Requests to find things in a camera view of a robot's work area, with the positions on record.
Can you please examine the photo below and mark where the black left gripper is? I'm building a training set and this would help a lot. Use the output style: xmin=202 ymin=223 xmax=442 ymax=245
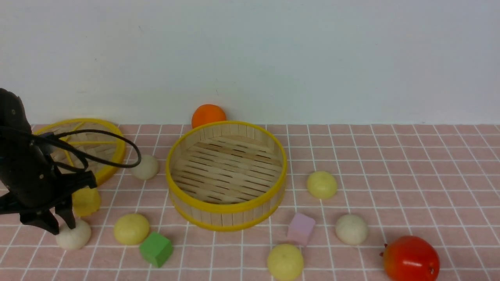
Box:
xmin=1 ymin=133 xmax=98 ymax=235

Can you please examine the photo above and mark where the white bun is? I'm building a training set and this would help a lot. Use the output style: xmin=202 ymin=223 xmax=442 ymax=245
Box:
xmin=335 ymin=214 xmax=369 ymax=246
xmin=55 ymin=219 xmax=92 ymax=251
xmin=130 ymin=155 xmax=160 ymax=180

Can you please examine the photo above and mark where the yellow bun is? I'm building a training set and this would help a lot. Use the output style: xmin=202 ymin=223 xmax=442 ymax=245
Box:
xmin=307 ymin=171 xmax=338 ymax=199
xmin=267 ymin=244 xmax=305 ymax=281
xmin=114 ymin=213 xmax=150 ymax=245

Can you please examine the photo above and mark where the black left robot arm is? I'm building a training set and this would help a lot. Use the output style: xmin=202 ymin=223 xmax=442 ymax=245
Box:
xmin=0 ymin=89 xmax=98 ymax=235

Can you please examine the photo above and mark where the yellow woven steamer lid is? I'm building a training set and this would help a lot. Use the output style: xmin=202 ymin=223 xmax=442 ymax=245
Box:
xmin=34 ymin=119 xmax=126 ymax=185

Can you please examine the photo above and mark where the yellow bamboo steamer tray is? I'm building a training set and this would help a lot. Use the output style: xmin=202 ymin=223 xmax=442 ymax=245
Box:
xmin=166 ymin=121 xmax=288 ymax=231

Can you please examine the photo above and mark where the yellow cube block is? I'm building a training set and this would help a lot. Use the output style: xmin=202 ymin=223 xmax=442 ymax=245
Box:
xmin=72 ymin=187 xmax=101 ymax=217

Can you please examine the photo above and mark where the green cube block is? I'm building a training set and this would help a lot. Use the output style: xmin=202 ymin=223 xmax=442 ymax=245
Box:
xmin=139 ymin=232 xmax=173 ymax=268

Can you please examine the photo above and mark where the orange fruit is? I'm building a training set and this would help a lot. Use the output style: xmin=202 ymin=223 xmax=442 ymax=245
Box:
xmin=191 ymin=104 xmax=227 ymax=129

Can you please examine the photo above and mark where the pink cube block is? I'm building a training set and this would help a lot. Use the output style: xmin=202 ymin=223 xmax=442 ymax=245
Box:
xmin=286 ymin=212 xmax=316 ymax=247

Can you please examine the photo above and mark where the pink checked tablecloth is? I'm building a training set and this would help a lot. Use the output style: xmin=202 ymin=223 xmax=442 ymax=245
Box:
xmin=0 ymin=124 xmax=500 ymax=281

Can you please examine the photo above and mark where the red tomato fruit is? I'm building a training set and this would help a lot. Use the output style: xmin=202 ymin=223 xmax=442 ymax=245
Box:
xmin=380 ymin=235 xmax=440 ymax=281

